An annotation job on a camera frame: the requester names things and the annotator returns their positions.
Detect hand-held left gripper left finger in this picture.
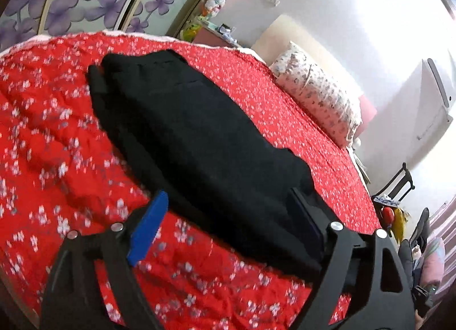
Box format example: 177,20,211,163
39,190,170,330

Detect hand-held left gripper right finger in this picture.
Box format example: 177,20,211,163
287,188,416,330

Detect black pants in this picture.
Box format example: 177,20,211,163
87,49,357,293

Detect red bag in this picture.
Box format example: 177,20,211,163
381,205,395,231

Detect yellow bag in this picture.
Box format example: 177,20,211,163
392,207,409,242

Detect black chair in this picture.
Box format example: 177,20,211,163
372,162,416,203

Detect grey jacket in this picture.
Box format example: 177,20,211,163
396,207,434,282

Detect pink headboard panel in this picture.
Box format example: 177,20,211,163
357,94,378,138

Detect floral print pillow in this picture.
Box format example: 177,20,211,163
269,41,363,149

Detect red floral bedspread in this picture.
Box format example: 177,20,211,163
0,31,383,330

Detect pink curtain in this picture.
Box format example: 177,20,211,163
427,198,456,245

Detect white air conditioner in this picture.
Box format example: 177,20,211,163
414,57,455,142

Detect cream headboard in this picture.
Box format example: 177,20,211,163
251,13,360,95

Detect green and yellow toy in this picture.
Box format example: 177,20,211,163
181,16,204,41

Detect pink bedside table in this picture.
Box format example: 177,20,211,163
192,24,240,48

